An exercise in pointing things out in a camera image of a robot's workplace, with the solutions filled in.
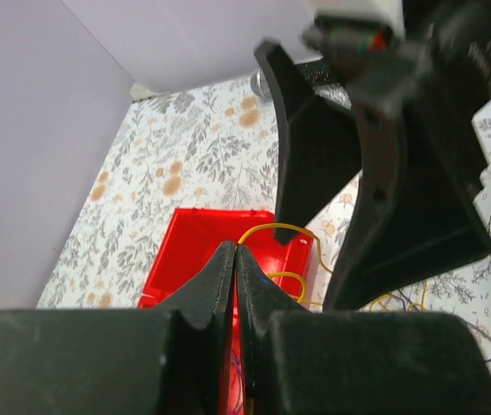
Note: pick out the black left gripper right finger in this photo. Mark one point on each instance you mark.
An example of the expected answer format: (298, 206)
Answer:
(351, 362)

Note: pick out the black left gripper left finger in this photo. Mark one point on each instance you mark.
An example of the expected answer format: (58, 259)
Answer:
(169, 359)

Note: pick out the red bin right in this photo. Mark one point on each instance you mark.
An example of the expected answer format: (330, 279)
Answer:
(193, 236)

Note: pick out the red bin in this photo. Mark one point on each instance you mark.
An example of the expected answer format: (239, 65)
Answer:
(232, 399)
(193, 236)

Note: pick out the red bin left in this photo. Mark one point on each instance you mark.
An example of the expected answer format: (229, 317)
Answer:
(232, 399)

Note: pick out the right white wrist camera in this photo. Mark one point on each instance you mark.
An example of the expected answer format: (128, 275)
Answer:
(389, 12)

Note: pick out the black microphone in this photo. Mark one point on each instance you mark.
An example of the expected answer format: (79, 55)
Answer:
(259, 84)

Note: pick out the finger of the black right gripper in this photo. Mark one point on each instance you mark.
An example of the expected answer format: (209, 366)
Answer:
(318, 144)
(415, 216)

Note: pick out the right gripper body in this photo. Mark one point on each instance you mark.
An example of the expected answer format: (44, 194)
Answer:
(440, 61)

